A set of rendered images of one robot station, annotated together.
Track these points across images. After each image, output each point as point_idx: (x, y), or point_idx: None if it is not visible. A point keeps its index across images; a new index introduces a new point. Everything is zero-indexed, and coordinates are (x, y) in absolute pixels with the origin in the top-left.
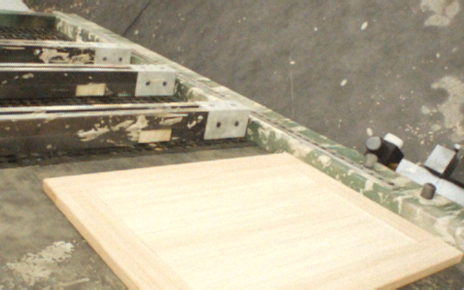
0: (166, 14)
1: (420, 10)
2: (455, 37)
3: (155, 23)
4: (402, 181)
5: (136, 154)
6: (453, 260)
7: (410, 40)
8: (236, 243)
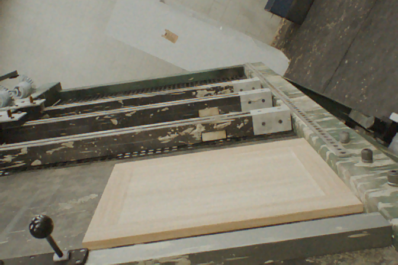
0: (365, 42)
1: None
2: None
3: (358, 52)
4: None
5: (193, 148)
6: (347, 209)
7: None
8: (178, 194)
